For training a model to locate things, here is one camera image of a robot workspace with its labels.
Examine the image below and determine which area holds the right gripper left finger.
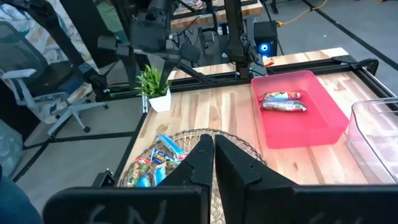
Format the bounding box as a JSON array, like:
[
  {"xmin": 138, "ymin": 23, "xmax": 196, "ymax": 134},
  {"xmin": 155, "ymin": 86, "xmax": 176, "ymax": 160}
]
[{"xmin": 157, "ymin": 134, "xmax": 215, "ymax": 224}]

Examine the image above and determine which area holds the patterned fabric cover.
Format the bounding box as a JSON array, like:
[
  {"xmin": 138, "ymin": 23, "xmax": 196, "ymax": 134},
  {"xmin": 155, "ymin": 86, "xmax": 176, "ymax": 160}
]
[{"xmin": 0, "ymin": 0, "xmax": 94, "ymax": 103}]

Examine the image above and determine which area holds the round wicker basket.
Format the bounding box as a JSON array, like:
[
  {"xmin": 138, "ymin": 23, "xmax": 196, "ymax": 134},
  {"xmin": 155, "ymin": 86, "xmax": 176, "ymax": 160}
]
[{"xmin": 117, "ymin": 128, "xmax": 267, "ymax": 224}]

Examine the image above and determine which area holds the wooden background table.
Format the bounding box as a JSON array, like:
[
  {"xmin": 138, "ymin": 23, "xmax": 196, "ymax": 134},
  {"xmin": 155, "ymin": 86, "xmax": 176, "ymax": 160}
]
[{"xmin": 170, "ymin": 0, "xmax": 264, "ymax": 32}]

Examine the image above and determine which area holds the dark blue granola bar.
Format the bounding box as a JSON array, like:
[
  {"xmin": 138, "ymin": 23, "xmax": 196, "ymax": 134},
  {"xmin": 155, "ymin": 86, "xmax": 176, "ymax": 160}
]
[{"xmin": 150, "ymin": 148, "xmax": 169, "ymax": 166}]

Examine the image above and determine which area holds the red and green granola bar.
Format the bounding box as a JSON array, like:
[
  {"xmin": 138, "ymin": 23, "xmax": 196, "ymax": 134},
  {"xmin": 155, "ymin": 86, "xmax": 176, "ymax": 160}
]
[{"xmin": 258, "ymin": 91, "xmax": 303, "ymax": 103}]

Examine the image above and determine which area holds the white framed office chair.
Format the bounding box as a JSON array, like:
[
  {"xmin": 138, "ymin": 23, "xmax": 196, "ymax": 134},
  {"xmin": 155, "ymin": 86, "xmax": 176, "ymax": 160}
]
[{"xmin": 0, "ymin": 21, "xmax": 109, "ymax": 140}]

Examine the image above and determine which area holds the pink plastic tray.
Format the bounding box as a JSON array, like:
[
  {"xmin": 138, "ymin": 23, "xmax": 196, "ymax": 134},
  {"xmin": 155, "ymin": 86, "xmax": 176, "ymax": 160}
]
[{"xmin": 250, "ymin": 70, "xmax": 350, "ymax": 149}]

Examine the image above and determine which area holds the person's leg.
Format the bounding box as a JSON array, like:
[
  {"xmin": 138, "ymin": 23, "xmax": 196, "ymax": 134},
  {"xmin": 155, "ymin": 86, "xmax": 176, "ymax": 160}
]
[{"xmin": 0, "ymin": 164, "xmax": 44, "ymax": 224}]

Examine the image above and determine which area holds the small green potted plant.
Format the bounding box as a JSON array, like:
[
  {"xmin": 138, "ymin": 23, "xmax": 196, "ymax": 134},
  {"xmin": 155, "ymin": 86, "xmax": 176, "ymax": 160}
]
[{"xmin": 136, "ymin": 64, "xmax": 173, "ymax": 113}]

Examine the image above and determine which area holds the black table-level camera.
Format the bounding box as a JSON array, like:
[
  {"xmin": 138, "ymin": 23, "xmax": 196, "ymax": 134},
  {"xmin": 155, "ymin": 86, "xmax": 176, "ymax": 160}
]
[{"xmin": 92, "ymin": 169, "xmax": 116, "ymax": 188}]

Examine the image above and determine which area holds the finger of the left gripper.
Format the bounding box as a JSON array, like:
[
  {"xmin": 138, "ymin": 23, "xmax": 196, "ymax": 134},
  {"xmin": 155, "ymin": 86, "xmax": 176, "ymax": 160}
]
[
  {"xmin": 160, "ymin": 60, "xmax": 177, "ymax": 90},
  {"xmin": 123, "ymin": 53, "xmax": 137, "ymax": 91}
]

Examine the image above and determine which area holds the clear plastic bin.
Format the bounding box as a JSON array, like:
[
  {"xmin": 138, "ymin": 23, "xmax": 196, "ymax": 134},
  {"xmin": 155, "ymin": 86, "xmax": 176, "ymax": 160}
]
[{"xmin": 346, "ymin": 97, "xmax": 398, "ymax": 185}]

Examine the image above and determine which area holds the red and silver granola bar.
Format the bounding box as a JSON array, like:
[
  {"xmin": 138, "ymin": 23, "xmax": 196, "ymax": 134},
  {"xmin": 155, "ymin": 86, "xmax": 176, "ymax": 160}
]
[{"xmin": 260, "ymin": 100, "xmax": 308, "ymax": 113}]

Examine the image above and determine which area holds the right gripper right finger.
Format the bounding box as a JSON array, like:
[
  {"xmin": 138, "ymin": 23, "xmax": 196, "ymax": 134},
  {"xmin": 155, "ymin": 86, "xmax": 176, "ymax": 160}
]
[{"xmin": 215, "ymin": 134, "xmax": 298, "ymax": 224}]

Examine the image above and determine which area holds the black frame clamp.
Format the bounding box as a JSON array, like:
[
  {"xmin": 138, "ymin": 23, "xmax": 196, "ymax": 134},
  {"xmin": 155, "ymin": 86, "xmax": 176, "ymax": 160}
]
[{"xmin": 331, "ymin": 55, "xmax": 380, "ymax": 76}]

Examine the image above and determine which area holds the black computer blue light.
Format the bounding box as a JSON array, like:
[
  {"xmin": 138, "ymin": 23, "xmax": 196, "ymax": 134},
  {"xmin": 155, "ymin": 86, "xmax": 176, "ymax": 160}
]
[{"xmin": 253, "ymin": 20, "xmax": 279, "ymax": 58}]

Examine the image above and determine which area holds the yellow floor cable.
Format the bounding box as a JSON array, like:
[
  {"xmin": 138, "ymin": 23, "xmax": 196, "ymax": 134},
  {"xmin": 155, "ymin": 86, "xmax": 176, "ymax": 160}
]
[{"xmin": 276, "ymin": 0, "xmax": 329, "ymax": 27}]

